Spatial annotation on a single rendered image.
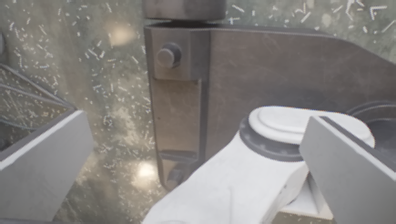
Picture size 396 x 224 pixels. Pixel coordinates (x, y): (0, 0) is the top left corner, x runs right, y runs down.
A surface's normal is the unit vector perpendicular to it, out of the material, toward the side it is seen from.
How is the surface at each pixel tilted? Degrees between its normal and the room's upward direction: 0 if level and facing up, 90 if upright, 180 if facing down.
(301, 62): 0
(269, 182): 90
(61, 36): 0
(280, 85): 0
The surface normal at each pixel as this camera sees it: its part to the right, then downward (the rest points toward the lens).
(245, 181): 0.02, -0.88
